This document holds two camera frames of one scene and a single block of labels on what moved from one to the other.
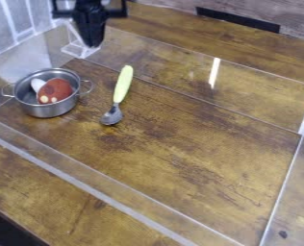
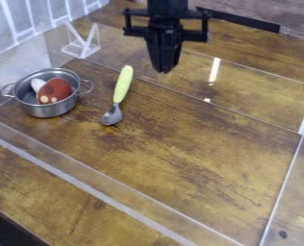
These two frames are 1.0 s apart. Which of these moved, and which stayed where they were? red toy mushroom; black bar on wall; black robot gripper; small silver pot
Moved: black robot gripper
Stayed: red toy mushroom; black bar on wall; small silver pot
